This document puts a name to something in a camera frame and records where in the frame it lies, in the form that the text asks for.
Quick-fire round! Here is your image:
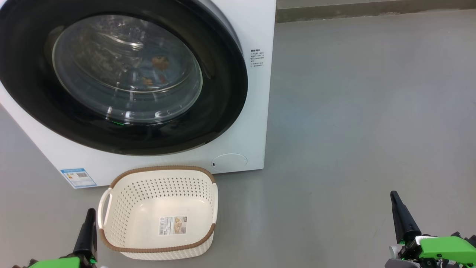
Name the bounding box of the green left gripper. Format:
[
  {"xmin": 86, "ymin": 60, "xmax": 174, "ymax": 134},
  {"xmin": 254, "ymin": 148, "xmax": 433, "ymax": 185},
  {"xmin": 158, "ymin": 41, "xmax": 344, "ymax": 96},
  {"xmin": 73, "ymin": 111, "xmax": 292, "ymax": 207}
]
[{"xmin": 12, "ymin": 208, "xmax": 108, "ymax": 268}]

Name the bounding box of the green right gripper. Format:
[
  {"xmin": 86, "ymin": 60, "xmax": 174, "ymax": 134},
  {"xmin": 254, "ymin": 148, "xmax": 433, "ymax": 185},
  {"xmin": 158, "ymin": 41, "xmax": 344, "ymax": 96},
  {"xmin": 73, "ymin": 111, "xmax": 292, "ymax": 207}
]
[{"xmin": 384, "ymin": 191, "xmax": 476, "ymax": 268}]

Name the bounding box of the washing machine glass door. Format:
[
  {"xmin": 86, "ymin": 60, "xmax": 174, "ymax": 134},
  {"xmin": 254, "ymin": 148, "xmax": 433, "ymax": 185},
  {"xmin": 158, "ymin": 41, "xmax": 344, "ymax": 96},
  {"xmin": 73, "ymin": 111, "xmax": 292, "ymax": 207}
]
[{"xmin": 0, "ymin": 0, "xmax": 249, "ymax": 156}]

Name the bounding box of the white front-load washing machine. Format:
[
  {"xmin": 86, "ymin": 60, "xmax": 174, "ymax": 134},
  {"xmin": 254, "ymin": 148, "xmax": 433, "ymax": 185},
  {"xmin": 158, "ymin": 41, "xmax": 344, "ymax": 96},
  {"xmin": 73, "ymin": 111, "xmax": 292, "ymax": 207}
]
[{"xmin": 0, "ymin": 0, "xmax": 277, "ymax": 189}]

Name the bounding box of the cream perforated laundry basket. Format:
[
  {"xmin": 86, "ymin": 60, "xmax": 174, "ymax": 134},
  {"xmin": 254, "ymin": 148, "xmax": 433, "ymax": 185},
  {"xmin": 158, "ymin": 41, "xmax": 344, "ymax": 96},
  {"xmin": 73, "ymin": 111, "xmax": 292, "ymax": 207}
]
[{"xmin": 97, "ymin": 166, "xmax": 219, "ymax": 260}]

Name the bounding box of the blue energy label sticker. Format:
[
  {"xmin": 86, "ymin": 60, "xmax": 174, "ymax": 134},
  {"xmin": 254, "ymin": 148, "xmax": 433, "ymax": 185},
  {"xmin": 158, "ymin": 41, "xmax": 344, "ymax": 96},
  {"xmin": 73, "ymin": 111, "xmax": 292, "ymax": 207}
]
[{"xmin": 60, "ymin": 168, "xmax": 97, "ymax": 188}]

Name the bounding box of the basket product label sticker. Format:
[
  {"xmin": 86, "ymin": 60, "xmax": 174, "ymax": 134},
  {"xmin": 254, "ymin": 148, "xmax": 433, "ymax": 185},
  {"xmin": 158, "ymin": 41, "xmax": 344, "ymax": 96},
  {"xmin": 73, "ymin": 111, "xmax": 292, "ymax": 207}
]
[{"xmin": 159, "ymin": 216, "xmax": 187, "ymax": 236}]

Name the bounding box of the printed text notice sticker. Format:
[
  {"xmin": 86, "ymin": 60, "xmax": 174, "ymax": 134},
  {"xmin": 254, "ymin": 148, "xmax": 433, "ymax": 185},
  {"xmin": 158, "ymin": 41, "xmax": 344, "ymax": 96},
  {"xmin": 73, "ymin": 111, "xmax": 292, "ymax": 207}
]
[{"xmin": 250, "ymin": 48, "xmax": 265, "ymax": 68}]

